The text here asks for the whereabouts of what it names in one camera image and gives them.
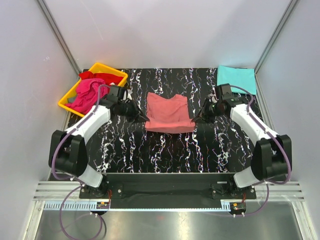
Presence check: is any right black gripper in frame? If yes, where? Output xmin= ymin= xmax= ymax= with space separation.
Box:
xmin=191 ymin=98 xmax=224 ymax=125

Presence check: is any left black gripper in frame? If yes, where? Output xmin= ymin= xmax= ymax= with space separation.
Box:
xmin=118 ymin=98 xmax=150 ymax=124

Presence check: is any salmon pink t-shirt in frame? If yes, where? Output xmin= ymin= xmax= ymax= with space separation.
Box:
xmin=145 ymin=92 xmax=196 ymax=134

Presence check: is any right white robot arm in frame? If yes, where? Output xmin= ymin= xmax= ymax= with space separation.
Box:
xmin=192 ymin=83 xmax=292 ymax=199

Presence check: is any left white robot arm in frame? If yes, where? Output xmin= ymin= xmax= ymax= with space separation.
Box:
xmin=48 ymin=84 xmax=149 ymax=198

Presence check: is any red t-shirt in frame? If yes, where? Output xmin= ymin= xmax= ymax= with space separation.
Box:
xmin=78 ymin=71 xmax=123 ymax=85

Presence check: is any magenta t-shirt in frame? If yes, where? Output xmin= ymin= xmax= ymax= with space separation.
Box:
xmin=65 ymin=78 xmax=109 ymax=115

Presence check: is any folded turquoise t-shirt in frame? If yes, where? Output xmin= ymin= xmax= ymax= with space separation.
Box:
xmin=217 ymin=65 xmax=257 ymax=95

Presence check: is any yellow plastic bin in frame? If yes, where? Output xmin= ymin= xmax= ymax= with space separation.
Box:
xmin=58 ymin=62 xmax=128 ymax=117

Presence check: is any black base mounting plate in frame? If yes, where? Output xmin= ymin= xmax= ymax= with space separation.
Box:
xmin=79 ymin=173 xmax=257 ymax=207

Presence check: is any left small circuit board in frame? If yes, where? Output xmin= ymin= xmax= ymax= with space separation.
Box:
xmin=96 ymin=201 xmax=110 ymax=210

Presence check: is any small circuit board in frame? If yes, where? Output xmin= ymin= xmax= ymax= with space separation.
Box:
xmin=232 ymin=202 xmax=246 ymax=211
xmin=96 ymin=201 xmax=110 ymax=210

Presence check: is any right small circuit board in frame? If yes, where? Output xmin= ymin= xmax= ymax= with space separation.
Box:
xmin=232 ymin=202 xmax=246 ymax=211

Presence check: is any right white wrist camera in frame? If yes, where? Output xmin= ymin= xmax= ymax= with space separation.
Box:
xmin=207 ymin=89 xmax=218 ymax=104

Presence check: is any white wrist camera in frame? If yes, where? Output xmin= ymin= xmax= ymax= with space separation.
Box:
xmin=122 ymin=89 xmax=133 ymax=101
xmin=207 ymin=89 xmax=218 ymax=104

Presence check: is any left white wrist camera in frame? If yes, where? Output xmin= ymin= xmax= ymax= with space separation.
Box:
xmin=122 ymin=89 xmax=133 ymax=101

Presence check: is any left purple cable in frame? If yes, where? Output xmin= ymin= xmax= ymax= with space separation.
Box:
xmin=51 ymin=84 xmax=112 ymax=239

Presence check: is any white slotted cable duct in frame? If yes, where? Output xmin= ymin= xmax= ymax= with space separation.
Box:
xmin=44 ymin=200 xmax=231 ymax=212

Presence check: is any left aluminium frame post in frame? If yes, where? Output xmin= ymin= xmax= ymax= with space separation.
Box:
xmin=35 ymin=0 xmax=81 ymax=75

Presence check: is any aluminium frame post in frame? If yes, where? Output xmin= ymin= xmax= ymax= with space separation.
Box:
xmin=35 ymin=0 xmax=81 ymax=75
xmin=254 ymin=0 xmax=300 ymax=73

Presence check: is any right aluminium frame post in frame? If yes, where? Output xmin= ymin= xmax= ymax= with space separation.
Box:
xmin=254 ymin=0 xmax=300 ymax=73

